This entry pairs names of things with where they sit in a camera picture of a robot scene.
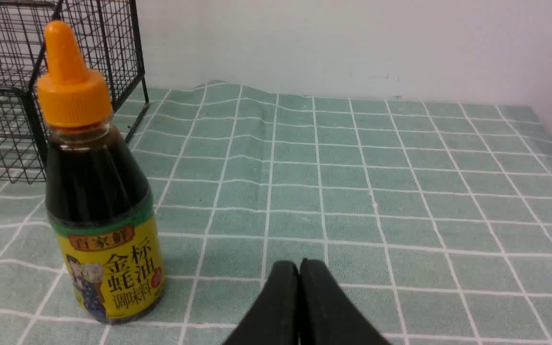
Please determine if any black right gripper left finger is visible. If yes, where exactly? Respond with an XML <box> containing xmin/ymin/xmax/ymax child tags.
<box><xmin>224</xmin><ymin>261</ymin><xmax>299</xmax><ymax>345</ymax></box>

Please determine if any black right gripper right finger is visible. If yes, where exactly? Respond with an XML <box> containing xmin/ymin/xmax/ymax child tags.
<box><xmin>299</xmin><ymin>258</ymin><xmax>389</xmax><ymax>345</ymax></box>

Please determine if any dark oyster sauce bottle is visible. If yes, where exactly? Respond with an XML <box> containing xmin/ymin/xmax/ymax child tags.
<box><xmin>37</xmin><ymin>20</ymin><xmax>166</xmax><ymax>324</ymax></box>

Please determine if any green checkered tablecloth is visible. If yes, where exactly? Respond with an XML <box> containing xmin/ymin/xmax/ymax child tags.
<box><xmin>0</xmin><ymin>80</ymin><xmax>552</xmax><ymax>345</ymax></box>

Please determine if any black wire mesh shelf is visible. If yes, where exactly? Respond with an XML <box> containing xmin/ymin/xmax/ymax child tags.
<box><xmin>0</xmin><ymin>0</ymin><xmax>149</xmax><ymax>184</ymax></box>

